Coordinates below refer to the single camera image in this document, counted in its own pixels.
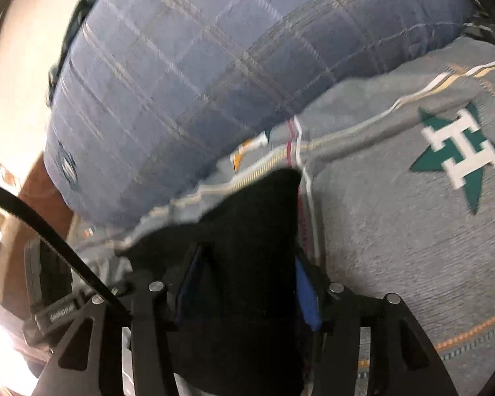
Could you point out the grey star print bed sheet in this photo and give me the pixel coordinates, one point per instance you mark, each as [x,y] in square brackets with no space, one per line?
[396,222]

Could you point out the black pants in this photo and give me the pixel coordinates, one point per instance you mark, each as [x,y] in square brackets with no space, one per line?
[247,255]

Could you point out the brown headboard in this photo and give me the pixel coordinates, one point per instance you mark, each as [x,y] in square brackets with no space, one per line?
[45,189]

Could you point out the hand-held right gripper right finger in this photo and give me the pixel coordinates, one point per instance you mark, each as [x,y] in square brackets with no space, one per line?
[306,299]

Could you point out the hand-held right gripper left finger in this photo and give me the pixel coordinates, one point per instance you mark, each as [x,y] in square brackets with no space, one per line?
[189,282]

